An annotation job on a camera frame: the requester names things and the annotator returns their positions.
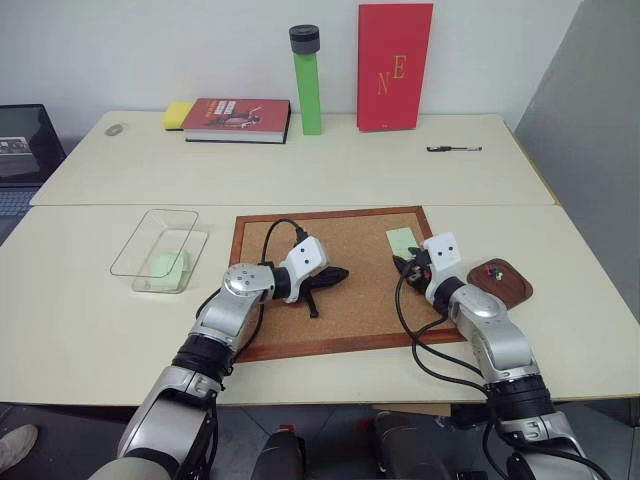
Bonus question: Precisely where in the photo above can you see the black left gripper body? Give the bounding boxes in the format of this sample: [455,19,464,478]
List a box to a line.
[299,269,335,300]

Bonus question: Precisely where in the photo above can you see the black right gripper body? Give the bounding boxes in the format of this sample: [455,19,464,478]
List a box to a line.
[405,256,434,297]

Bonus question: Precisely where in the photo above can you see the single green sticky note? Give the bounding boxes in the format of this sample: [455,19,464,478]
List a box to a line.
[385,228,419,261]

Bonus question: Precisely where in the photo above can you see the dark wooden tray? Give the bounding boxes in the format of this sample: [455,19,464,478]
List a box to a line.
[466,256,534,310]

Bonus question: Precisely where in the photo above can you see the clear plastic box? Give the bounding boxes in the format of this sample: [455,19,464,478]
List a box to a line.
[109,208,210,295]

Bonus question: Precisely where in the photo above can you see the stack of green sticky notes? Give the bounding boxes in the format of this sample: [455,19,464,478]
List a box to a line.
[143,249,193,292]

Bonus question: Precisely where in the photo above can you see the dark rounded shape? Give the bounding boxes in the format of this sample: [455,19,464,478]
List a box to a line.
[366,411,454,480]
[248,428,307,480]

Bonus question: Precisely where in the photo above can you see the tall red book gold letters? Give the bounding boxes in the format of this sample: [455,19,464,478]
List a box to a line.
[355,3,435,134]

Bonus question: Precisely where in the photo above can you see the green tube with grey cap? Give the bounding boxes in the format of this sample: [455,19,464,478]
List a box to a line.
[288,23,323,137]

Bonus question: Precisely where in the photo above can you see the red book with photo cover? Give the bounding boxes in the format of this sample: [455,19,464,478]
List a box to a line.
[180,97,293,146]

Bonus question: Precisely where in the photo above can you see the grey partition panel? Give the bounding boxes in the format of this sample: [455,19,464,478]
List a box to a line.
[513,0,640,324]

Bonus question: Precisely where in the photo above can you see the yellow sponge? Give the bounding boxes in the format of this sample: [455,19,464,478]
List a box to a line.
[161,101,194,133]

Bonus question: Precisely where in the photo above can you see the dark laptop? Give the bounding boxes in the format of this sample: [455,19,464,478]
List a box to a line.
[0,103,69,247]

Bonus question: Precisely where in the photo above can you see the beige shoe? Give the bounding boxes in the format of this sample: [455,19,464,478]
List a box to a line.
[0,423,41,468]

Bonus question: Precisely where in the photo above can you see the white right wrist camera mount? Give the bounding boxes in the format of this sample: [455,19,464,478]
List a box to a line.
[421,231,469,297]

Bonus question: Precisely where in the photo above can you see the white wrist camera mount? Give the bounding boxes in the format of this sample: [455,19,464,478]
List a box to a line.
[278,236,332,304]
[421,231,469,297]

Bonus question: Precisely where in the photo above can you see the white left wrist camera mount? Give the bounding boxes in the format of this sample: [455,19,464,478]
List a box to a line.
[278,236,332,304]

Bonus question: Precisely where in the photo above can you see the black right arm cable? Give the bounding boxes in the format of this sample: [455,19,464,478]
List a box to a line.
[394,272,495,402]

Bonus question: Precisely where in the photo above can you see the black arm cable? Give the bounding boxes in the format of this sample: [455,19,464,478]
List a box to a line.
[394,272,495,402]
[195,218,312,362]

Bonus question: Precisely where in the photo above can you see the cork board with wooden frame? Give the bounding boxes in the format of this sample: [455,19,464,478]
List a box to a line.
[227,204,471,364]

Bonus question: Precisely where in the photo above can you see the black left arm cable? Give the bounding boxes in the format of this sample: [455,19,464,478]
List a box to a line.
[195,218,312,362]

